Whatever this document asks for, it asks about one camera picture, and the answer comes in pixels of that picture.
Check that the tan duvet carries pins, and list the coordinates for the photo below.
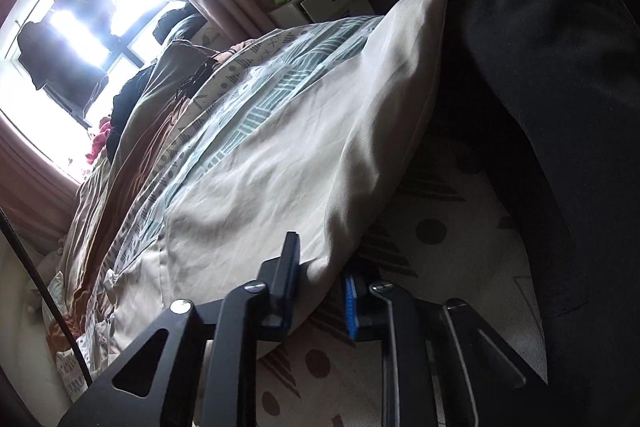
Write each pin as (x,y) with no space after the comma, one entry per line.
(155,82)

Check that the dark grey clothes pile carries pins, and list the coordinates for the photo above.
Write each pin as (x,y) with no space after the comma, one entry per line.
(177,24)

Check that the black clothes pile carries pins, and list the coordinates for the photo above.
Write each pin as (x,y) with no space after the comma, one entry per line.
(131,99)

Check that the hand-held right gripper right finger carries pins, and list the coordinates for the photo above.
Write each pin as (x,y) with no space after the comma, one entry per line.
(351,309)

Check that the cream headboard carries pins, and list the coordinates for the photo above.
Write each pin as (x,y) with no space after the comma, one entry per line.
(20,292)

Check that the red cloth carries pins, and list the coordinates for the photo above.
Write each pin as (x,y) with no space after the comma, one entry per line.
(99,139)

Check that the large beige gathered cloth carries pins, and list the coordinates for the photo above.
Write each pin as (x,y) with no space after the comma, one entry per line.
(300,157)

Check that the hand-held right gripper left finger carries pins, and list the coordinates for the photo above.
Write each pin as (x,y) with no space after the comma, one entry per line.
(284,279)

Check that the teal triangle patterned duvet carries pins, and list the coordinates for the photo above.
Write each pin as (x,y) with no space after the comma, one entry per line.
(280,79)

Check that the dark cloth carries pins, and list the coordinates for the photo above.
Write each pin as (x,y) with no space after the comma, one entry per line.
(550,57)

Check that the large hanging dark garment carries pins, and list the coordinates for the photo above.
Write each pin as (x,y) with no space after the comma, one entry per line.
(55,57)

